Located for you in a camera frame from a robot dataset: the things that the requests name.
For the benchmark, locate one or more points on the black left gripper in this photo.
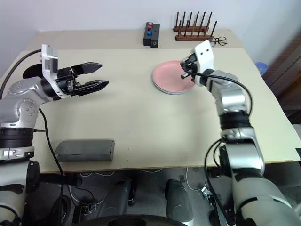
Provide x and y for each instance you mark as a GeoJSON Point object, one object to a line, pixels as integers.
{"type": "Point", "coordinates": [68, 82]}

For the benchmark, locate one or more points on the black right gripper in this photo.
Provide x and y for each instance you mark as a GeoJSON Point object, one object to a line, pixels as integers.
{"type": "Point", "coordinates": [191, 63]}

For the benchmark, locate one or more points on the pink plate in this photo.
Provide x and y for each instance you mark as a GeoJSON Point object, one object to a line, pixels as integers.
{"type": "Point", "coordinates": [169, 77]}

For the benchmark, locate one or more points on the grey pencil case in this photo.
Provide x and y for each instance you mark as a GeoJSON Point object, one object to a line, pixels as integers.
{"type": "Point", "coordinates": [89, 150]}

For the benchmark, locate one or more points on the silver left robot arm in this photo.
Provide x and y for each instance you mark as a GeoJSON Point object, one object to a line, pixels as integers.
{"type": "Point", "coordinates": [21, 89]}

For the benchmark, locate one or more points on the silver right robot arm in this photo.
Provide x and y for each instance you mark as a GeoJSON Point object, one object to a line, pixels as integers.
{"type": "Point", "coordinates": [230, 99]}

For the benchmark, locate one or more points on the wooden peg rack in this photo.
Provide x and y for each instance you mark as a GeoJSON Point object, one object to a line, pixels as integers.
{"type": "Point", "coordinates": [192, 37]}

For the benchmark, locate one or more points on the plain black box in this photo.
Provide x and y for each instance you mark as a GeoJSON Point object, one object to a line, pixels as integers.
{"type": "Point", "coordinates": [155, 35]}

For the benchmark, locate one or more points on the black box with coloured knobs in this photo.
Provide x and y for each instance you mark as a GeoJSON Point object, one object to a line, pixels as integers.
{"type": "Point", "coordinates": [146, 40]}

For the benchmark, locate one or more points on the black framed glasses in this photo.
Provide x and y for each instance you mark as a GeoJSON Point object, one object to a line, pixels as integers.
{"type": "Point", "coordinates": [222, 40]}

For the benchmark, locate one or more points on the blue knob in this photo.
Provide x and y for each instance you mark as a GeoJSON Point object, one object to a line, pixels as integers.
{"type": "Point", "coordinates": [148, 33]}

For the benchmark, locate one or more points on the blue round container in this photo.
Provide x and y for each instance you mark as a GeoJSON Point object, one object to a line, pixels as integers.
{"type": "Point", "coordinates": [261, 68]}

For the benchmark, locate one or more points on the dark brown wooden cabinet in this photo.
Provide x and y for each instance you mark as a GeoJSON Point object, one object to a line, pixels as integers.
{"type": "Point", "coordinates": [289, 77]}

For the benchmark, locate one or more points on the dark grey rounded shape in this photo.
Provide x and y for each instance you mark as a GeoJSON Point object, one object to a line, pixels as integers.
{"type": "Point", "coordinates": [123, 193]}
{"type": "Point", "coordinates": [178, 200]}

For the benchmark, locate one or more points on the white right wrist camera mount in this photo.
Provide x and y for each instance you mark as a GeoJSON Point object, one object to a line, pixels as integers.
{"type": "Point", "coordinates": [204, 56]}

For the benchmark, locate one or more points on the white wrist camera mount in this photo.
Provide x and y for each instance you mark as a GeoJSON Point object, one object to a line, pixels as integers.
{"type": "Point", "coordinates": [204, 56]}
{"type": "Point", "coordinates": [49, 61]}

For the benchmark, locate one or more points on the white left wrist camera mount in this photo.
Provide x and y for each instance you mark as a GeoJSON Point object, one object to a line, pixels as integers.
{"type": "Point", "coordinates": [49, 61]}

